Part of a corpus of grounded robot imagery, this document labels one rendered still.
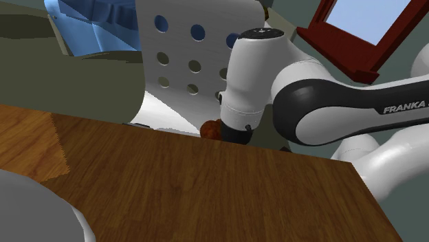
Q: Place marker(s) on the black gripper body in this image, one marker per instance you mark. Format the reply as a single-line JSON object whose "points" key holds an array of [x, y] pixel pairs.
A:
{"points": [[235, 135]]}

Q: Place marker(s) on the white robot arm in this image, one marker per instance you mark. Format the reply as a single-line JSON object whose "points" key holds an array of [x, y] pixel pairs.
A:
{"points": [[248, 73]]}

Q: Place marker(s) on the brown round ball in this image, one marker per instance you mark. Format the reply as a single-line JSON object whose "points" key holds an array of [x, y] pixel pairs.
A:
{"points": [[209, 129]]}

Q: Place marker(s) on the brown wooden table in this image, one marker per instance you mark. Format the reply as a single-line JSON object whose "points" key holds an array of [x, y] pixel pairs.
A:
{"points": [[201, 191]]}

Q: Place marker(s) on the white chair with round holes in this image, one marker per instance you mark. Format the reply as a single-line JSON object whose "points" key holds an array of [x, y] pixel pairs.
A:
{"points": [[187, 40]]}

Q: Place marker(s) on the dark red framed window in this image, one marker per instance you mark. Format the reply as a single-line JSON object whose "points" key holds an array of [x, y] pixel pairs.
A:
{"points": [[348, 50]]}

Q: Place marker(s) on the blue cloth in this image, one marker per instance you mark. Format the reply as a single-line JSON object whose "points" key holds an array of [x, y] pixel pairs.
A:
{"points": [[97, 30]]}

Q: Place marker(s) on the grey round bowl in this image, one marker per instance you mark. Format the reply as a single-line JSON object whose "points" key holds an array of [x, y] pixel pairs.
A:
{"points": [[30, 211]]}

